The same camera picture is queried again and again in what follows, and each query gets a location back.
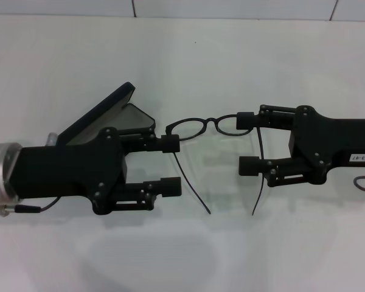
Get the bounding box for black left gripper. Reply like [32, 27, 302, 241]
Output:
[5, 127, 129, 217]

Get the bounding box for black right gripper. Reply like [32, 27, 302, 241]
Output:
[237, 105, 365, 187]

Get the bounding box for black glasses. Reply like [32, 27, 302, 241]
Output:
[165, 114, 265, 216]

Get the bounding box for black glasses case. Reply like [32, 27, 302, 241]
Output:
[51, 81, 156, 147]

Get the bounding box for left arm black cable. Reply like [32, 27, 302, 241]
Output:
[0, 194, 63, 217]

